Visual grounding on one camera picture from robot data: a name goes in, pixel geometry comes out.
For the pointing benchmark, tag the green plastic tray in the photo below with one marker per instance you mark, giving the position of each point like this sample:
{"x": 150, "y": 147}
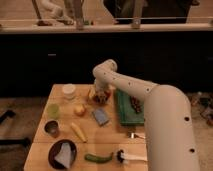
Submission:
{"x": 127, "y": 115}

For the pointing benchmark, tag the metal cup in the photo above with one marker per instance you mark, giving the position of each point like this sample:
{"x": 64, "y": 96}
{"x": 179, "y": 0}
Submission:
{"x": 52, "y": 128}

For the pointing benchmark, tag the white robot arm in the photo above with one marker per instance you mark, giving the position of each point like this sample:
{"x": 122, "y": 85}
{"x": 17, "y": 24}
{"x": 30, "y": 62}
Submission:
{"x": 168, "y": 125}

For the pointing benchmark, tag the white cup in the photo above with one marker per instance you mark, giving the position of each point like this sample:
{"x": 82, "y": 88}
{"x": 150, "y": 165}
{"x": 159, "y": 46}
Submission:
{"x": 68, "y": 91}

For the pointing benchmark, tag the metal fork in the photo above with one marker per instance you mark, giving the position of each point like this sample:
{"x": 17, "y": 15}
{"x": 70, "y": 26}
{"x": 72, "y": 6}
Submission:
{"x": 134, "y": 135}

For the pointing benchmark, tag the blue sponge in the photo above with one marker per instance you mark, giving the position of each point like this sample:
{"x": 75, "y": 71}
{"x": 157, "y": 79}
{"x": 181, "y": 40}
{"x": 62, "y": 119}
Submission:
{"x": 100, "y": 116}

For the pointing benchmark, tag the white handled brush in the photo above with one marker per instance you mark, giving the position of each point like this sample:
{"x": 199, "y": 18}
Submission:
{"x": 124, "y": 157}

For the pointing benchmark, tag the red grape bunch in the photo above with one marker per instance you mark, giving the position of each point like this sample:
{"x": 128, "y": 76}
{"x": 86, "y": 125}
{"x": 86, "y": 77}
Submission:
{"x": 135, "y": 104}

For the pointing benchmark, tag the grey cloth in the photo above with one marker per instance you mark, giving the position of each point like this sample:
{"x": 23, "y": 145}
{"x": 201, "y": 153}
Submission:
{"x": 64, "y": 155}

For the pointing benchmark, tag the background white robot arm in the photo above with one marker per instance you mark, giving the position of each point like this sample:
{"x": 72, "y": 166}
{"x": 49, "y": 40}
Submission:
{"x": 56, "y": 12}

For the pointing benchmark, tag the green cup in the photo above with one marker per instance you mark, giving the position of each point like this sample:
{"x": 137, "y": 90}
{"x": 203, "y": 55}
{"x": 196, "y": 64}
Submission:
{"x": 53, "y": 111}

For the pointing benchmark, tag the orange bowl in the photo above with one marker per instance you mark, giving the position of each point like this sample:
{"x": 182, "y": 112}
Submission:
{"x": 99, "y": 97}

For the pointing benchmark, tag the green cucumber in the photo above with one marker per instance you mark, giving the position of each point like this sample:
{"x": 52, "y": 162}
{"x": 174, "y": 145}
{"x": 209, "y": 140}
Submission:
{"x": 98, "y": 159}

